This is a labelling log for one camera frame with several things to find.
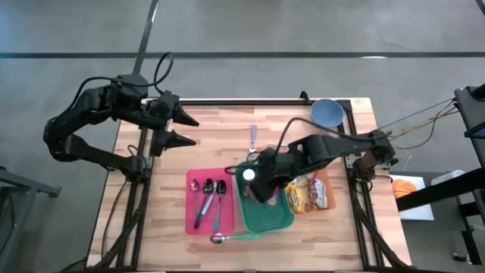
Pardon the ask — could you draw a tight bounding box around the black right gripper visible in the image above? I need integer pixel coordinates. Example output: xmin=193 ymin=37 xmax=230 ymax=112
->
xmin=248 ymin=149 xmax=289 ymax=204

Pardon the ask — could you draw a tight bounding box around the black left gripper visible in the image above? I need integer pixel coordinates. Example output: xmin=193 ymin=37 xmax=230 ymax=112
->
xmin=142 ymin=89 xmax=201 ymax=157

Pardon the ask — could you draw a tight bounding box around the yellow red snack packet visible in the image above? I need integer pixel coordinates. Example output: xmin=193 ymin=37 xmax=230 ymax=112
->
xmin=284 ymin=180 xmax=311 ymax=215

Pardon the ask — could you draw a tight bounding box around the teal plastic bin with handles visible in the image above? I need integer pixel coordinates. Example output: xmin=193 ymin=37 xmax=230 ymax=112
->
xmin=234 ymin=161 xmax=296 ymax=235

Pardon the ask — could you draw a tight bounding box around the spoon with black handle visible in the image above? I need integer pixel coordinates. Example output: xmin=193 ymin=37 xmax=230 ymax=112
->
xmin=193 ymin=177 xmax=215 ymax=230

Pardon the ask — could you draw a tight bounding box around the spoon with grey blue handle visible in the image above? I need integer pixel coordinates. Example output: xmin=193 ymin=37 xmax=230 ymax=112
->
xmin=189 ymin=179 xmax=201 ymax=221

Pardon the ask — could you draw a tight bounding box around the utensil with pale blue handle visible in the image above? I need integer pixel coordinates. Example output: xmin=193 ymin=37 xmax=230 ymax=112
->
xmin=202 ymin=181 xmax=218 ymax=216

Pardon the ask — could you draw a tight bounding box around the spoon with teal handle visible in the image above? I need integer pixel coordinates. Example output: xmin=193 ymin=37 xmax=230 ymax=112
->
xmin=210 ymin=231 xmax=262 ymax=244

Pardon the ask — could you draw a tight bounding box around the glass jar with white lid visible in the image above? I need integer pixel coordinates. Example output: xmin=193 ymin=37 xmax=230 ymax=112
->
xmin=242 ymin=168 xmax=257 ymax=187

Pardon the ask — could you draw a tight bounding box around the pink translucent plastic bin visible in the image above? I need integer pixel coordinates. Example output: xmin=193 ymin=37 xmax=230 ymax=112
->
xmin=184 ymin=168 xmax=236 ymax=236

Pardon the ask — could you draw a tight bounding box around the orange translucent plastic bin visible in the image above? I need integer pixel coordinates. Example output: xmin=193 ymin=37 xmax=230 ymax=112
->
xmin=283 ymin=168 xmax=337 ymax=215

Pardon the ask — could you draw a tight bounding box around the blue bowl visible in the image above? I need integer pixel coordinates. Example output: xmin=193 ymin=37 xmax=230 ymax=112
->
xmin=310 ymin=98 xmax=346 ymax=129

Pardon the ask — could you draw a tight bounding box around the orange cloth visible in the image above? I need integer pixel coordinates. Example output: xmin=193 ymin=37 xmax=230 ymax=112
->
xmin=392 ymin=178 xmax=418 ymax=199

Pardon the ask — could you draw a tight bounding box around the white paper sheet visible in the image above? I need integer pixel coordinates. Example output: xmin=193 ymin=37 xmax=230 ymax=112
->
xmin=390 ymin=174 xmax=436 ymax=222

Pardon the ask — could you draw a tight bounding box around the grey metal stand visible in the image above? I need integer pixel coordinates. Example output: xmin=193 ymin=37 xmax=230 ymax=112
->
xmin=0 ymin=162 xmax=62 ymax=272

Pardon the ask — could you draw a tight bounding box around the white plastic container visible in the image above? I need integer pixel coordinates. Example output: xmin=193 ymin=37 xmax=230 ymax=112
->
xmin=430 ymin=169 xmax=468 ymax=187

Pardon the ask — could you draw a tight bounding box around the black metal stand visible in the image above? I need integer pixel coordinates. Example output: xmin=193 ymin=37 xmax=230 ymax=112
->
xmin=396 ymin=83 xmax=485 ymax=266

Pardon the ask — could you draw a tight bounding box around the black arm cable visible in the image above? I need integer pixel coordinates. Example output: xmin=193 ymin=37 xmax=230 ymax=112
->
xmin=70 ymin=76 xmax=118 ymax=115
xmin=130 ymin=52 xmax=174 ymax=96
xmin=274 ymin=116 xmax=365 ymax=155

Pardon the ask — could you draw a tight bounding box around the black aluminium table frame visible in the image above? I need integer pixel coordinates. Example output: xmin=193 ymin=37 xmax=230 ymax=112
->
xmin=113 ymin=90 xmax=405 ymax=272

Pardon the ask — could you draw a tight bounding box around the black room cable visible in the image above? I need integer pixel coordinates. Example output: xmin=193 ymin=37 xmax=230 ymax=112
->
xmin=378 ymin=97 xmax=458 ymax=132

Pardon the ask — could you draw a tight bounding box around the yellow room cable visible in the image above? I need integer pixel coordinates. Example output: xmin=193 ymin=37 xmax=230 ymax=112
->
xmin=393 ymin=105 xmax=462 ymax=151

